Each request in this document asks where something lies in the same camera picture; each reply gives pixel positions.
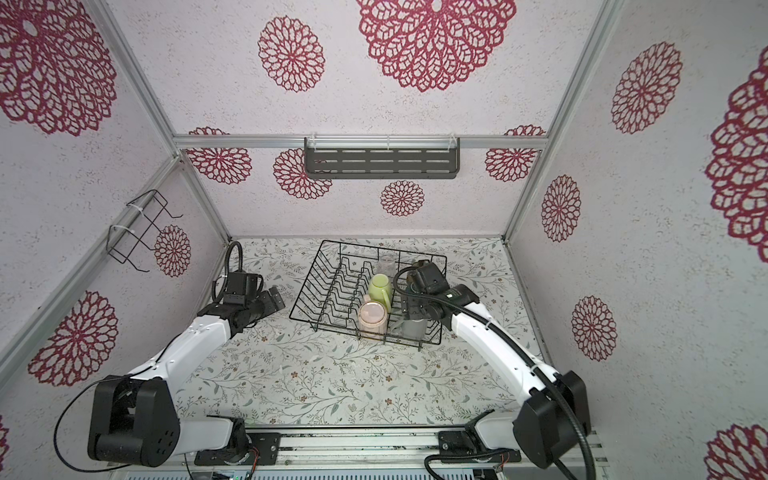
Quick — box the clear glass cup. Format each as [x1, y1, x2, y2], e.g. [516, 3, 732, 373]
[375, 250, 399, 277]

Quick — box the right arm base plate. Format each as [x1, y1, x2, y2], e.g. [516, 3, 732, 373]
[437, 409, 508, 463]

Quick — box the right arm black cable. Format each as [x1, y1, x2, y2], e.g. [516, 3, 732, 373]
[392, 263, 598, 480]

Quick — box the aluminium front rail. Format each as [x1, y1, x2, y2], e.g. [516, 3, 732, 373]
[104, 424, 610, 480]

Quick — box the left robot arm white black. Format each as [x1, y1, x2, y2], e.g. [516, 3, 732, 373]
[87, 287, 285, 467]

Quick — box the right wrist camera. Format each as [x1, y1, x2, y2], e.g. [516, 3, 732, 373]
[406, 260, 450, 295]

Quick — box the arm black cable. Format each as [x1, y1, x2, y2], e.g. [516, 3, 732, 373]
[392, 263, 598, 480]
[221, 241, 245, 277]

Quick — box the black wire wall holder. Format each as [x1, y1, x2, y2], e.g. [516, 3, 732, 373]
[105, 189, 183, 273]

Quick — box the black wire dish rack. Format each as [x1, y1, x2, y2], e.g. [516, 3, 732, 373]
[289, 240, 447, 349]

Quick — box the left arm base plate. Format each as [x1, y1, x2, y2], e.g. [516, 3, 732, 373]
[193, 430, 282, 466]

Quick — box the pink ceramic mug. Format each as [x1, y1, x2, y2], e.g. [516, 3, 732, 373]
[357, 300, 389, 339]

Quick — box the light green mug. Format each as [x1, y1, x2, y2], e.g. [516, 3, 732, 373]
[366, 273, 394, 313]

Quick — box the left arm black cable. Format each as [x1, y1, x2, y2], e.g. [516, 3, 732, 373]
[221, 241, 245, 277]

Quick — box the grey cream mug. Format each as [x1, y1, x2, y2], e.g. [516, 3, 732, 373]
[401, 318, 429, 342]

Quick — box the grey wall shelf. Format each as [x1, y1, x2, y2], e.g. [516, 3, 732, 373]
[303, 137, 461, 180]

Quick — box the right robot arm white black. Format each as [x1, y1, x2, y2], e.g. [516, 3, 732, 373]
[397, 285, 597, 479]

